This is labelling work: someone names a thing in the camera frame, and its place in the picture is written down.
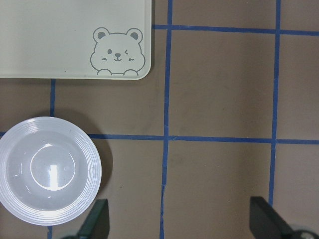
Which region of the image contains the cream bear print tray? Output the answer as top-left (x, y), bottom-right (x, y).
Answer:
top-left (0, 0), bottom-right (152, 80)

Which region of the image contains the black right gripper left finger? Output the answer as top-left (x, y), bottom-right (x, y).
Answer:
top-left (77, 199), bottom-right (109, 239)

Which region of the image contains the white ribbed plastic plate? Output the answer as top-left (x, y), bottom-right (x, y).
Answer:
top-left (0, 117), bottom-right (102, 226)

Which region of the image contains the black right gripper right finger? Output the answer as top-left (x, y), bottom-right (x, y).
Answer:
top-left (249, 196), bottom-right (297, 239)

